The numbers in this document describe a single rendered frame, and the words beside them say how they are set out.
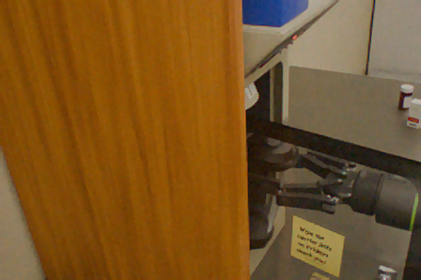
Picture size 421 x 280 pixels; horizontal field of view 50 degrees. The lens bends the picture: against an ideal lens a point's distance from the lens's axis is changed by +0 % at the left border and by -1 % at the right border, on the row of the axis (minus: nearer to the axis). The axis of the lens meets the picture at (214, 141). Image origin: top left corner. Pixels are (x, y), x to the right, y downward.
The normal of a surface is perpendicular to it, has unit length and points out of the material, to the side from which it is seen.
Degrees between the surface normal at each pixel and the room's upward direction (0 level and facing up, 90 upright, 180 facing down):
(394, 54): 90
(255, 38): 90
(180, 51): 90
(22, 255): 90
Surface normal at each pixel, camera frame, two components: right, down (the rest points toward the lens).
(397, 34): -0.50, 0.45
